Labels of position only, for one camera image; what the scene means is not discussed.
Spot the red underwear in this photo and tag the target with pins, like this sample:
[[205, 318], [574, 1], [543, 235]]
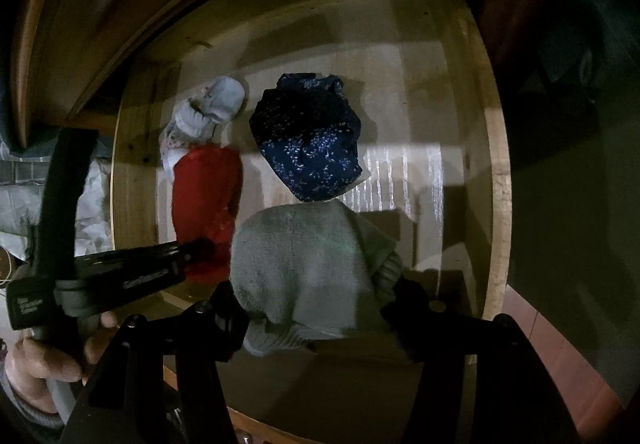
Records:
[[205, 204]]

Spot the person's left hand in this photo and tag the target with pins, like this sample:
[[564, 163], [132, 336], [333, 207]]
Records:
[[27, 369]]

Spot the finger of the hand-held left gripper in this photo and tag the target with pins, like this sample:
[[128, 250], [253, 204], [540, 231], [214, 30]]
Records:
[[200, 256]]

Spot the light blue floral underwear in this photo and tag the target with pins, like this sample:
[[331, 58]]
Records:
[[215, 98]]

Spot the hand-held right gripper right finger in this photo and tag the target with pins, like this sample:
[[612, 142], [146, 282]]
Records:
[[412, 319]]

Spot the navy floral underwear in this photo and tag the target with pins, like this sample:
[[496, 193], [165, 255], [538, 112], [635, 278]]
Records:
[[310, 143]]

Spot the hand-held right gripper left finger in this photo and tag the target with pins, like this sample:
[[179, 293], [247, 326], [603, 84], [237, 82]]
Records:
[[227, 324]]

